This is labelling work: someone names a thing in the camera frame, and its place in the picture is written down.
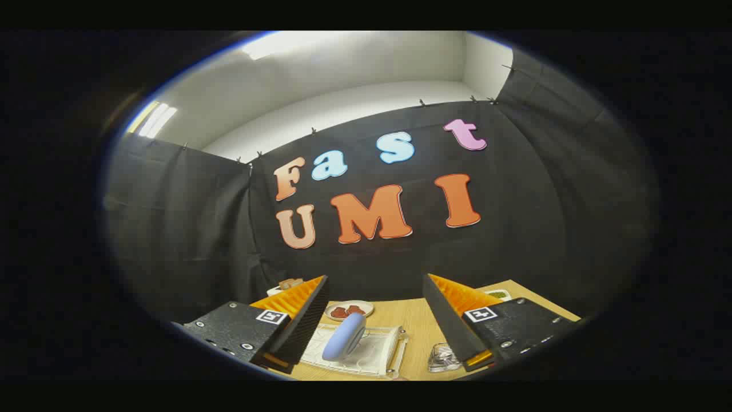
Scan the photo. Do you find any black backdrop cloth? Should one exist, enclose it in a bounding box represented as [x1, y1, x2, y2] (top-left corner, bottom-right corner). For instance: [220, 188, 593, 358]
[103, 49, 658, 324]

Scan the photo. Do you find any striped ceiling light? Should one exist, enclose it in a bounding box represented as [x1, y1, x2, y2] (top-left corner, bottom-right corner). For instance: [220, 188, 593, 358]
[127, 101, 178, 139]

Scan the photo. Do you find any small plate with red food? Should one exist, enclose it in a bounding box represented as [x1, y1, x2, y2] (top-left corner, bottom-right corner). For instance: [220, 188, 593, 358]
[324, 300, 375, 322]

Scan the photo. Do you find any wide ceiling light panel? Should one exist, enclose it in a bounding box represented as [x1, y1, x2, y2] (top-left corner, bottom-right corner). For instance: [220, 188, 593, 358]
[241, 31, 344, 61]

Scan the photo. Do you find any white wire dish rack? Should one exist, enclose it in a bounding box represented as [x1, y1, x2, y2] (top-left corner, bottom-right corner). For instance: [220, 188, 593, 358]
[297, 323, 409, 378]

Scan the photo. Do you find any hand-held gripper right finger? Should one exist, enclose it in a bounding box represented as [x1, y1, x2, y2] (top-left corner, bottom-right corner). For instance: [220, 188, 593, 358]
[422, 274, 587, 373]

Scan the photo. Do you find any blue plate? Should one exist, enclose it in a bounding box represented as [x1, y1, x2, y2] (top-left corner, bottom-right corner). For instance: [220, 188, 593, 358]
[322, 312, 367, 362]

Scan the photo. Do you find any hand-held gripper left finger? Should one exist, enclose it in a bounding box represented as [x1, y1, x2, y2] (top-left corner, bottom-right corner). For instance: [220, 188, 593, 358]
[172, 275, 331, 375]

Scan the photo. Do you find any metal wire basket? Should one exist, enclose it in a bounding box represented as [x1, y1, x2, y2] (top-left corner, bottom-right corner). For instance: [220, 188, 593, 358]
[427, 342, 464, 374]

